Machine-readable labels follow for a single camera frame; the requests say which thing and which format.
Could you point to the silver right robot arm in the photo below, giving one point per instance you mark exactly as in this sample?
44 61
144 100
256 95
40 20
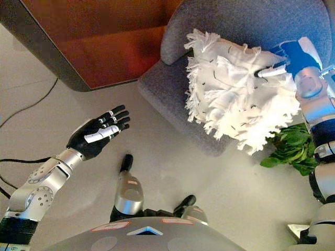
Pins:
319 109

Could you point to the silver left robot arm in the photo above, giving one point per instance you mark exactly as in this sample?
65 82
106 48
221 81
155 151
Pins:
39 191

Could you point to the white fringed throw pillow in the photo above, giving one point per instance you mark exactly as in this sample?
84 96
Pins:
235 91

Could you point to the silver right robot leg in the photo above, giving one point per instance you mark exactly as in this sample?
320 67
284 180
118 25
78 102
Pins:
193 211

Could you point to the silver left robot leg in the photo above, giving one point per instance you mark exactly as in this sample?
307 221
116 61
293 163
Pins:
129 193

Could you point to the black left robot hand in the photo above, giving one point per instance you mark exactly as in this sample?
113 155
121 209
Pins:
89 138

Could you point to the grey robot torso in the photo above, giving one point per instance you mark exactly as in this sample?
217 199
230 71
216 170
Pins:
146 240

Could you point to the green leafy potted plant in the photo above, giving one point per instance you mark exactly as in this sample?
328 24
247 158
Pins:
293 149

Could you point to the grey fabric armchair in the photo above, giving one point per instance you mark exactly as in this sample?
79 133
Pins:
167 89

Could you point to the silver robot leg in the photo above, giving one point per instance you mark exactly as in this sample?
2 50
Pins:
129 193
193 211

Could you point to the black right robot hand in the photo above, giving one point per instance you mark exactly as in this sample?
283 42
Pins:
301 57

